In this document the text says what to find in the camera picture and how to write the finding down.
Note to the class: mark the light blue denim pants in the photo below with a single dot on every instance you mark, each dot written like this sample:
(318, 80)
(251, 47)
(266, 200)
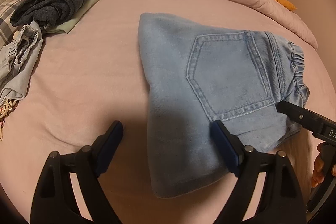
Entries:
(199, 74)

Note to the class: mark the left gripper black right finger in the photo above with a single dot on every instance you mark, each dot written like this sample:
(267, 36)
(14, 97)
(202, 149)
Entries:
(281, 199)

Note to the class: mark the pale green folded cloth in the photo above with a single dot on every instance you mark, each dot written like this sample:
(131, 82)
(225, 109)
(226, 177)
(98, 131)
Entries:
(67, 26)

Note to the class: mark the right hand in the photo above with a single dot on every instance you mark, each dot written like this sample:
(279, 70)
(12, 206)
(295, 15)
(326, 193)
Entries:
(318, 175)

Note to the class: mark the grey crumpled garment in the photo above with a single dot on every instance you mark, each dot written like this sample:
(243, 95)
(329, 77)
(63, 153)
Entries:
(18, 59)

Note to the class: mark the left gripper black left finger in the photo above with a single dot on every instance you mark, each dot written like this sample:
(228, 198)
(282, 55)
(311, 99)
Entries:
(54, 199)

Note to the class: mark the plaid checked cloth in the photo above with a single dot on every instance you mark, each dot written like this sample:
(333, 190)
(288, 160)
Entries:
(7, 30)

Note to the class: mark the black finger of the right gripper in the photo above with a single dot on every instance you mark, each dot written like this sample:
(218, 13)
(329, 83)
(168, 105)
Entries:
(305, 117)

